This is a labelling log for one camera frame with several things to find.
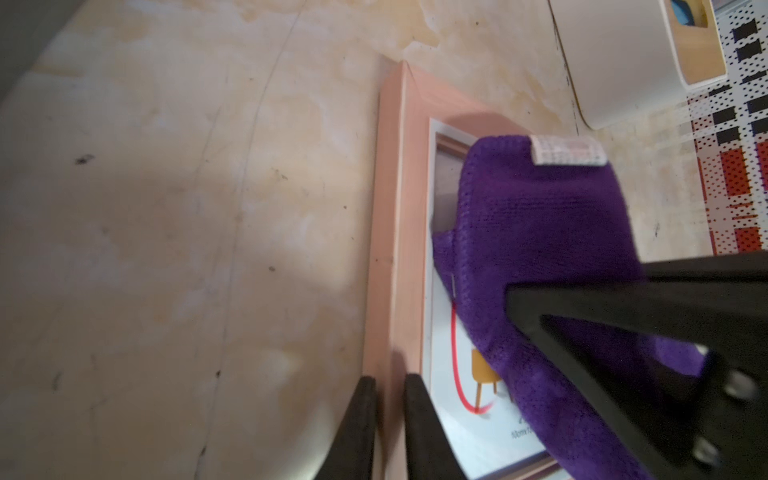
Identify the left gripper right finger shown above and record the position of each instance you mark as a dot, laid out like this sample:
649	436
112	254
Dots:
428	451

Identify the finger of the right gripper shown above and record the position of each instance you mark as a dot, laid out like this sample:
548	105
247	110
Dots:
675	364

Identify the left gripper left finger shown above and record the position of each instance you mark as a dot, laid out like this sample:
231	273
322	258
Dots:
351	455

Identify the pink picture frame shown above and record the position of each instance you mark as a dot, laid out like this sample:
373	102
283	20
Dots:
415	108

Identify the purple cloth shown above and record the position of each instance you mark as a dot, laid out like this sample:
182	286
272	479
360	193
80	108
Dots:
521	223

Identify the white tissue box wooden lid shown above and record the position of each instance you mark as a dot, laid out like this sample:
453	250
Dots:
631	57

